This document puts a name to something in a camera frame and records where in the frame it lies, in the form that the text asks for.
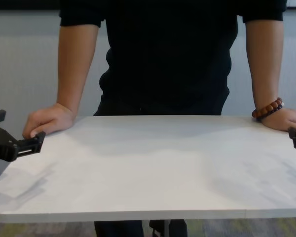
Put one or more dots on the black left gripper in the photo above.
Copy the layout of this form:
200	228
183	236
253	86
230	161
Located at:
1	144

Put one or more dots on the white mobile pedestal table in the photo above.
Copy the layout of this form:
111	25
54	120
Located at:
148	168

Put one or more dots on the person's right forearm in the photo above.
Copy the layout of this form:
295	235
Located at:
76	74

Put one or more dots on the person's left forearm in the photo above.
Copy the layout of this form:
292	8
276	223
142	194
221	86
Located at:
264	61

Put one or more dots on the person's left hand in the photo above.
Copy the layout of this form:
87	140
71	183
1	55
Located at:
283	119

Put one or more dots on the person's right hand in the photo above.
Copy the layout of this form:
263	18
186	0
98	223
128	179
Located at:
49	118

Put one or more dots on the black short-sleeved shirt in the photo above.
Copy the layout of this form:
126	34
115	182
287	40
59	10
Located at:
167	49

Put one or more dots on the black wall rail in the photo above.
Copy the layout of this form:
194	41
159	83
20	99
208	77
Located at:
14	4

